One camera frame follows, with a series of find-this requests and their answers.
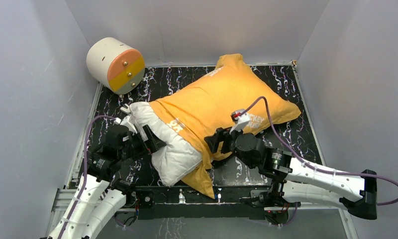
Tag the small white clip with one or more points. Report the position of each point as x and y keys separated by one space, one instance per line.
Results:
x=126 y=109

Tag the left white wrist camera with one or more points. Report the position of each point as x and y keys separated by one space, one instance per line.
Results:
x=127 y=122

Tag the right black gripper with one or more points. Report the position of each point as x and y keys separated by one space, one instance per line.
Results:
x=219 y=136

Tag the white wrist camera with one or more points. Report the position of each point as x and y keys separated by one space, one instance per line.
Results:
x=127 y=122
x=241 y=119

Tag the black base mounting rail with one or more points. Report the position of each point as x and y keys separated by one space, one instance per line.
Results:
x=184 y=202

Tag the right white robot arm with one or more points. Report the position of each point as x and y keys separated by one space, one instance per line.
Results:
x=295 y=182

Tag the white cylinder drawer unit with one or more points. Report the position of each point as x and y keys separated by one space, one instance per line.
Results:
x=116 y=65

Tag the blue and yellow pillowcase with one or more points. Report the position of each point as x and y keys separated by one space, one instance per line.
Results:
x=198 y=109

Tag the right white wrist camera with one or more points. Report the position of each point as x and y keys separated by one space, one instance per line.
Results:
x=241 y=119

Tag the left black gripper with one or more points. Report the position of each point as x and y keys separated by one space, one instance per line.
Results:
x=149 y=140

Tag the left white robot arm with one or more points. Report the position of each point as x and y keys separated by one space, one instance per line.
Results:
x=98 y=196

